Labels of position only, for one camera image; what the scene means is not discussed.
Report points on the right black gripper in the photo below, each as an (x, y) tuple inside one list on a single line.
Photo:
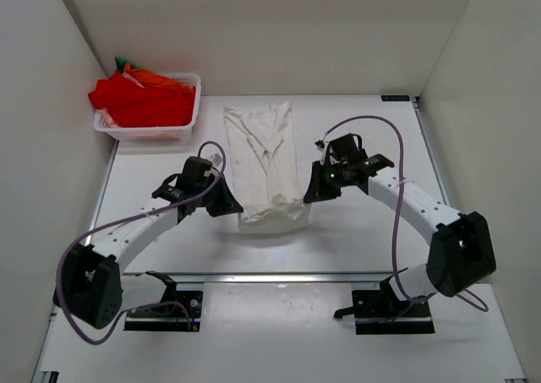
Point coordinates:
[(318, 191)]

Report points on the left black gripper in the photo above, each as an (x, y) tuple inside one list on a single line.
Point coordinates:
[(227, 203)]

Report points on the white t shirt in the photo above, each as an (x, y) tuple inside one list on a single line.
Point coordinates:
[(263, 161)]

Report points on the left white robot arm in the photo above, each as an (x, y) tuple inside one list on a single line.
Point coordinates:
[(93, 287)]

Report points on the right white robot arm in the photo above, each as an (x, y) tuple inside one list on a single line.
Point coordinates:
[(460, 248)]

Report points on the white plastic laundry basket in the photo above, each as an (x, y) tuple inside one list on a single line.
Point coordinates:
[(156, 133)]

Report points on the black label on table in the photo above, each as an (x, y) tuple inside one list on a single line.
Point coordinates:
[(395, 98)]

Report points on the red t shirt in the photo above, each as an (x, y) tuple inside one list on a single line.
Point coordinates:
[(139, 106)]

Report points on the pink cloth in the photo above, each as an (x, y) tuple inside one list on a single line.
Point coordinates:
[(110, 122)]

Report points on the orange t shirt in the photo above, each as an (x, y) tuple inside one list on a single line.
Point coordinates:
[(148, 78)]

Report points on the green cloth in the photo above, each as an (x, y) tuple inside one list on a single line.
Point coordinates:
[(120, 63)]

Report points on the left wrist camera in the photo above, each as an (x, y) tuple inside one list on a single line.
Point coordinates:
[(197, 175)]

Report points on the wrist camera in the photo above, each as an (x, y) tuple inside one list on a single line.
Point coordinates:
[(347, 148), (197, 175)]

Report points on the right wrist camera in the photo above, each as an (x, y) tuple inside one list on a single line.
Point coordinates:
[(347, 148)]

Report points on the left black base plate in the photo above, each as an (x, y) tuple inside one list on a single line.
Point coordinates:
[(170, 318)]

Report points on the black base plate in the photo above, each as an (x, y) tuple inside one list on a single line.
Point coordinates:
[(170, 318), (374, 316)]

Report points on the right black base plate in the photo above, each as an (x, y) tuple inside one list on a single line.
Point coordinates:
[(374, 316)]

